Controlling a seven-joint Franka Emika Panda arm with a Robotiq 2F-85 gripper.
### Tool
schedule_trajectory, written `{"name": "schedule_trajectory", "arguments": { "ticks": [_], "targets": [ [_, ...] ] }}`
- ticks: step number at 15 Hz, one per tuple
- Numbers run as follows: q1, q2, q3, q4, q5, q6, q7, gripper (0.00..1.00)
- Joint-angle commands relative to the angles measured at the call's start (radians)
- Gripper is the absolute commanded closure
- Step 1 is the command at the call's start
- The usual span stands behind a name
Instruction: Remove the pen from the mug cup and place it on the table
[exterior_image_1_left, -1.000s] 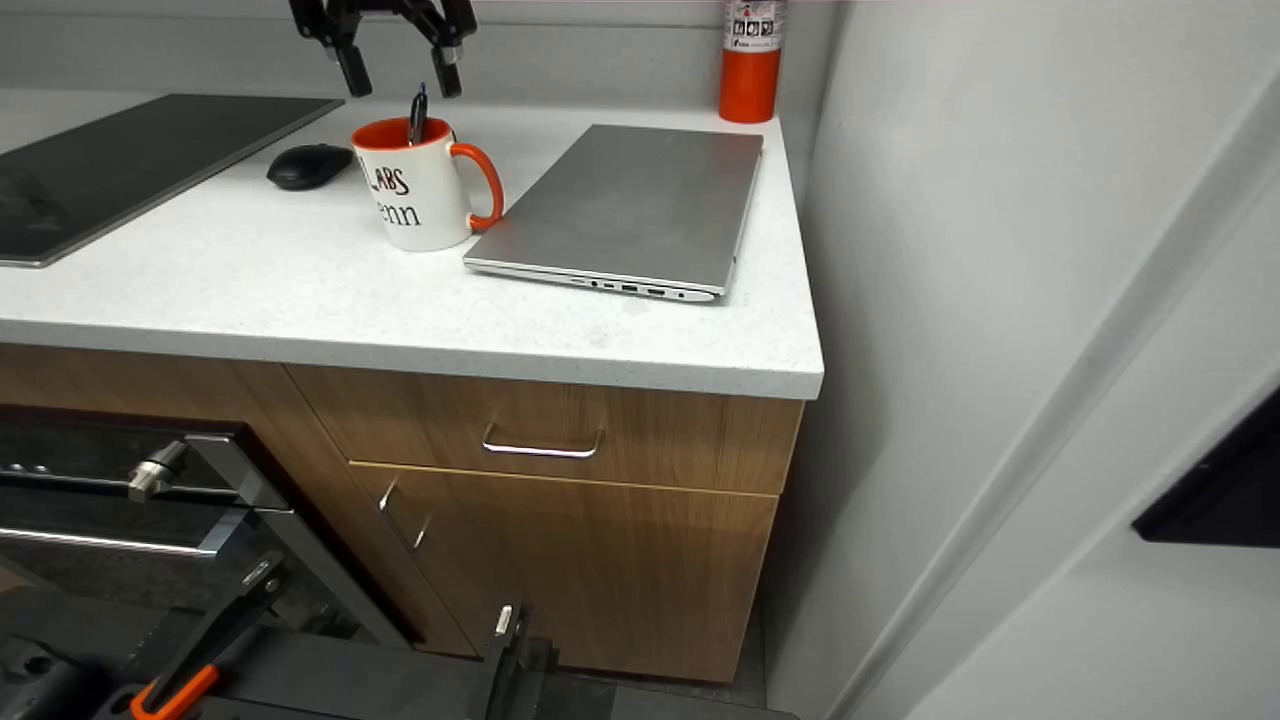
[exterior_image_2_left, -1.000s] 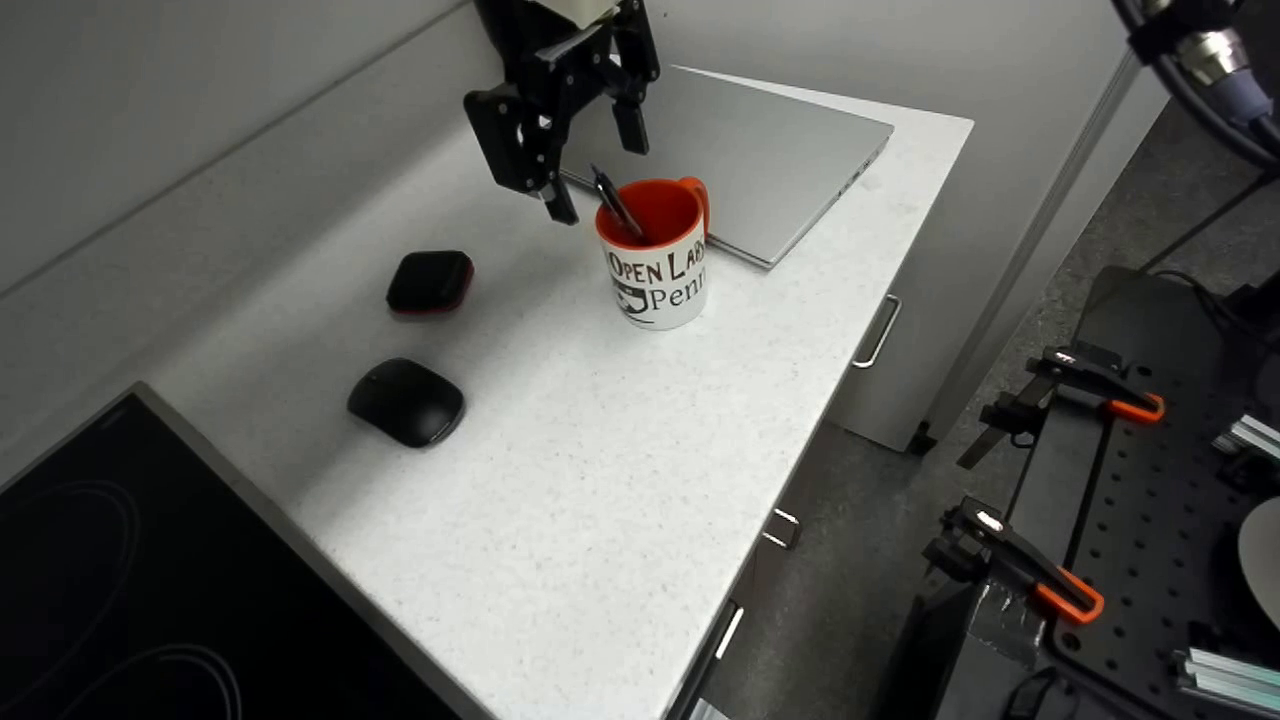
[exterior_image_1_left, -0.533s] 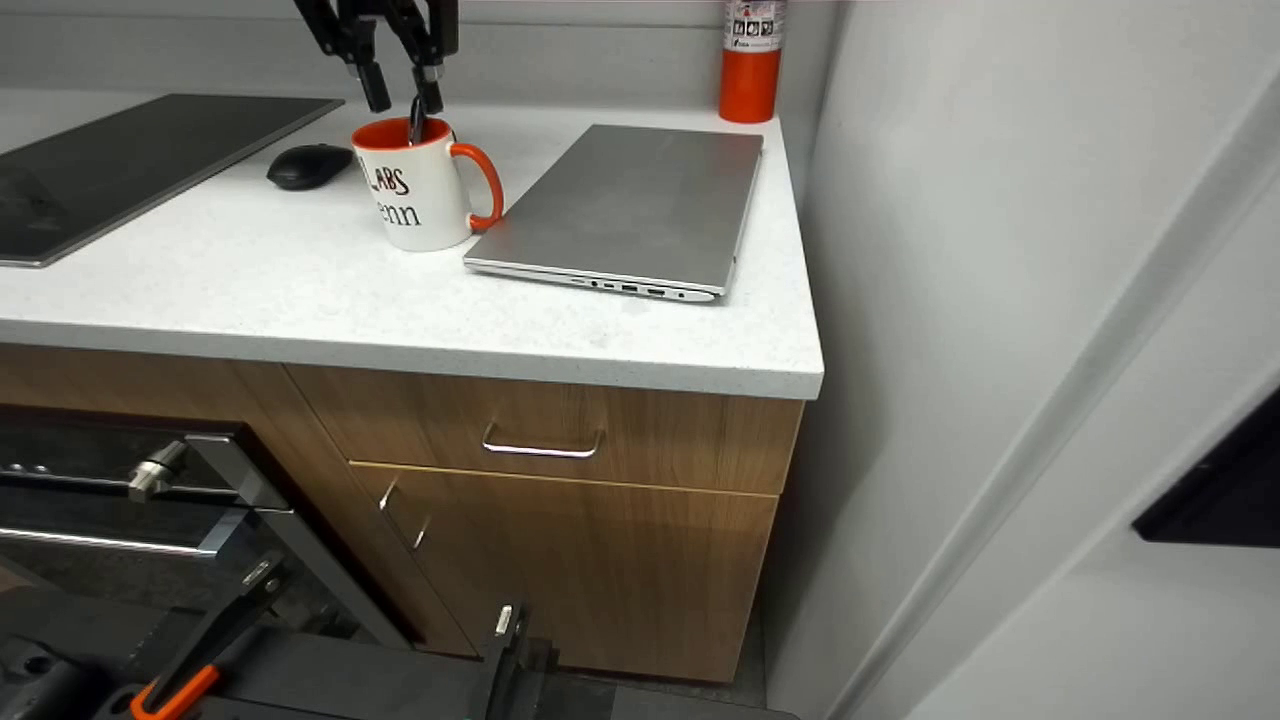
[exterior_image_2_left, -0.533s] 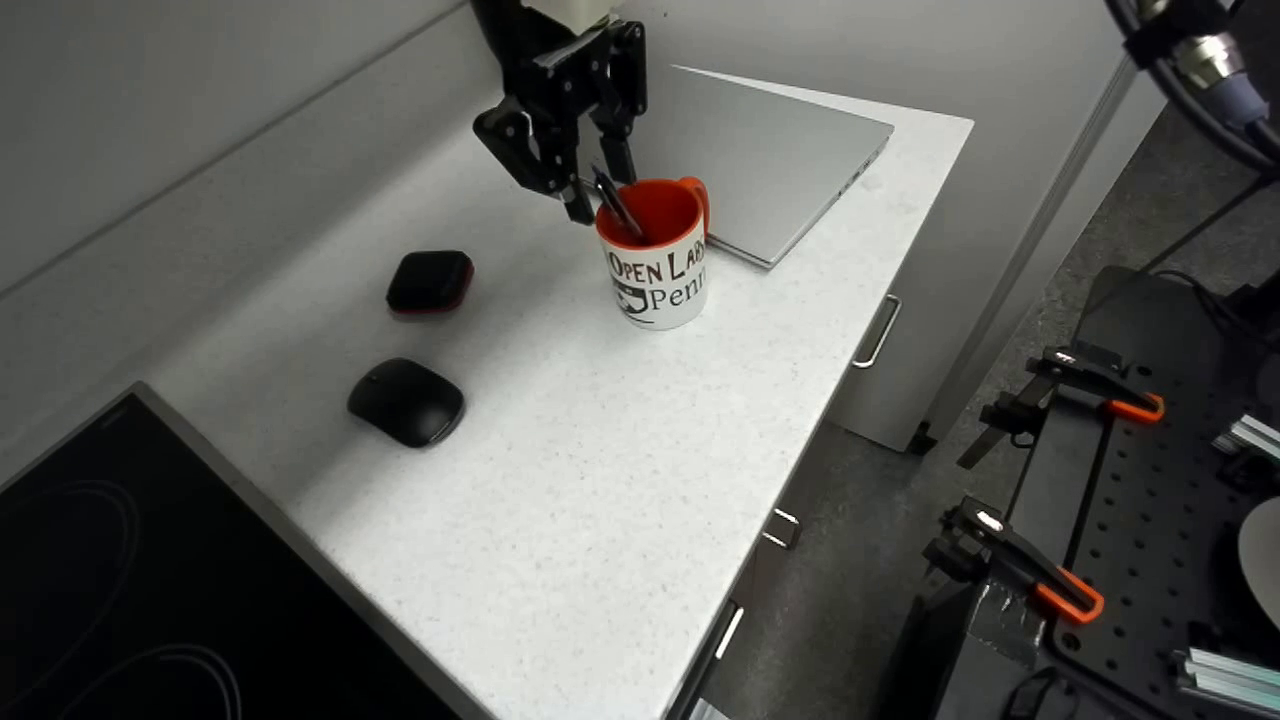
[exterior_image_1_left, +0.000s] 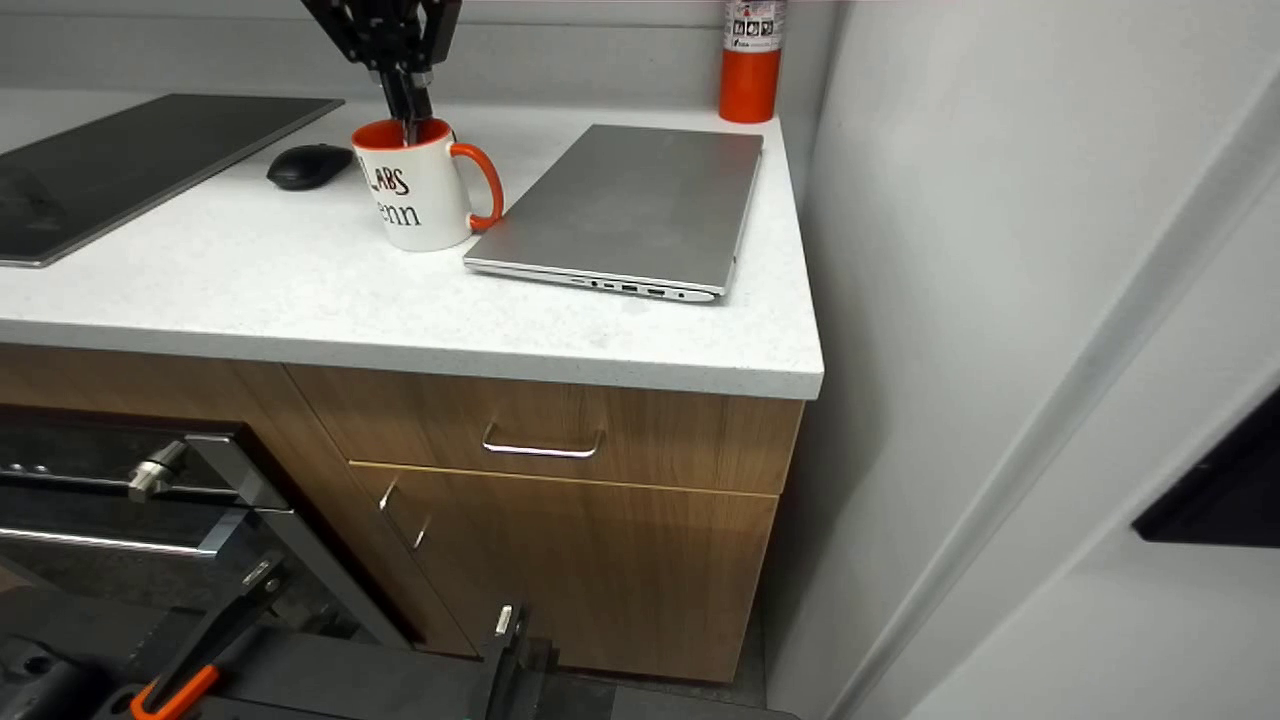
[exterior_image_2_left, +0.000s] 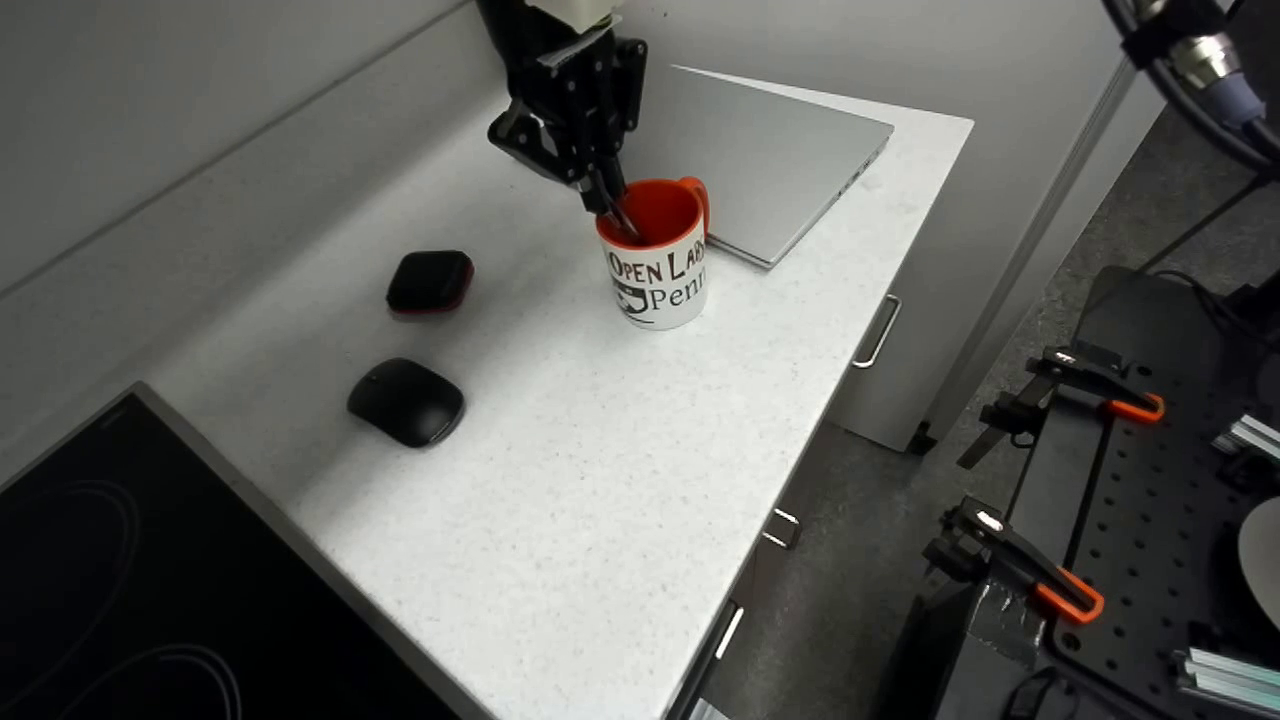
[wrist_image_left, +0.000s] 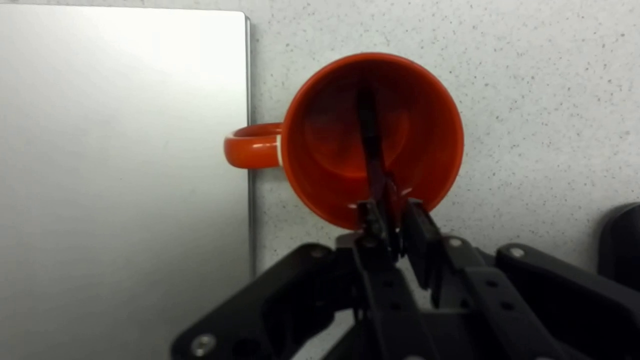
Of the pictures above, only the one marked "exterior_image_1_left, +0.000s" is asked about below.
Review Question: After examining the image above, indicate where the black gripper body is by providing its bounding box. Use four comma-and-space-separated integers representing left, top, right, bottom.
298, 0, 470, 71

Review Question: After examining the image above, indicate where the black computer mouse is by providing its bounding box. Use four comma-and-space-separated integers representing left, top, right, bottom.
264, 140, 359, 195

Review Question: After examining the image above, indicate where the silver closed laptop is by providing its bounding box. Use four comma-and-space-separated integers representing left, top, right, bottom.
459, 119, 768, 307

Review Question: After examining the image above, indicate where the black cooktop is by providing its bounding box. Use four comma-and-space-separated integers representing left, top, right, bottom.
0, 87, 349, 274

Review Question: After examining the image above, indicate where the wooden drawer front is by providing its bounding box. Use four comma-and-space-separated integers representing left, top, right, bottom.
286, 365, 807, 501

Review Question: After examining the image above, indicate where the wooden cabinet door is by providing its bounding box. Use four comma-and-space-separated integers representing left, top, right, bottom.
344, 458, 785, 689

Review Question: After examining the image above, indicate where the white mug with orange handle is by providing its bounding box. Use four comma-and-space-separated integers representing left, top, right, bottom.
349, 117, 513, 258

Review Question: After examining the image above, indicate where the silver drawer handle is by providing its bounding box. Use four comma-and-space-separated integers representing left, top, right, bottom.
475, 426, 603, 470

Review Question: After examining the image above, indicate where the silver cabinet door handle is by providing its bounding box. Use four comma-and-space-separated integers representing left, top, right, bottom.
373, 471, 439, 555

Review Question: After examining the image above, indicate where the metal oven door handle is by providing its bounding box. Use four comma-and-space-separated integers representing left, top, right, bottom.
0, 437, 294, 564

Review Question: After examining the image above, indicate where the black clamp post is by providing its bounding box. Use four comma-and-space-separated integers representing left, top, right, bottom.
475, 601, 560, 720

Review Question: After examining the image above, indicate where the black clamp with orange handle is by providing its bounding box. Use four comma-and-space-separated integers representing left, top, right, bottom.
92, 555, 294, 720

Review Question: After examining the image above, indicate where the black wall fixture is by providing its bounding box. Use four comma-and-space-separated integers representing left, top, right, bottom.
1129, 381, 1280, 551

